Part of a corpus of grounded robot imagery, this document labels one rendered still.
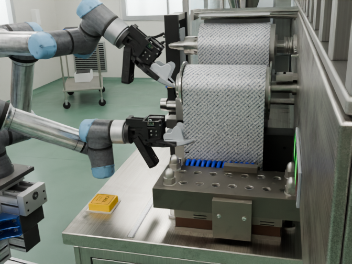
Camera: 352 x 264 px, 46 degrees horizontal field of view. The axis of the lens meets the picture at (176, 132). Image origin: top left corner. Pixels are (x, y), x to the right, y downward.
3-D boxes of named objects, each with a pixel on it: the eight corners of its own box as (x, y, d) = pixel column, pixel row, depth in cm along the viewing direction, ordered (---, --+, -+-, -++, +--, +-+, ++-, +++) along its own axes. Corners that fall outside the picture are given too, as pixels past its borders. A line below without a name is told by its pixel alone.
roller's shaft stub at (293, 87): (271, 92, 123) (272, 77, 122) (296, 92, 121) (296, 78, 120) (271, 96, 119) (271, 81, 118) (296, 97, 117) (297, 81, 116)
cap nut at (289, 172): (284, 173, 116) (285, 158, 115) (297, 174, 115) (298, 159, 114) (284, 179, 113) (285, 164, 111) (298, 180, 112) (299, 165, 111)
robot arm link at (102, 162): (111, 165, 145) (108, 135, 141) (118, 177, 135) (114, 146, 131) (88, 168, 143) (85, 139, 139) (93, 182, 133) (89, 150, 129)
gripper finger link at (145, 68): (158, 78, 120) (135, 58, 121) (155, 81, 121) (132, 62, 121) (163, 75, 125) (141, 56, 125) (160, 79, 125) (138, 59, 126)
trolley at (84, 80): (67, 94, 647) (58, 26, 613) (105, 91, 656) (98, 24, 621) (63, 110, 562) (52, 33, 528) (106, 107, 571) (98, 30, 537)
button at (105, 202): (98, 199, 133) (97, 193, 132) (118, 201, 132) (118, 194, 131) (88, 210, 127) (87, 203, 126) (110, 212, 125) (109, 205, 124)
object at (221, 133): (185, 161, 129) (183, 103, 122) (262, 166, 123) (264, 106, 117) (184, 162, 128) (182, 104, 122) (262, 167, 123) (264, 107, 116)
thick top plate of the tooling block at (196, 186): (168, 182, 128) (167, 163, 126) (304, 192, 118) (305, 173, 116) (153, 207, 113) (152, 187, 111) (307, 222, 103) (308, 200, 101)
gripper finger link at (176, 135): (191, 128, 120) (161, 127, 123) (192, 147, 122) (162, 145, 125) (194, 125, 123) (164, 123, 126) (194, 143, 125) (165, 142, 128)
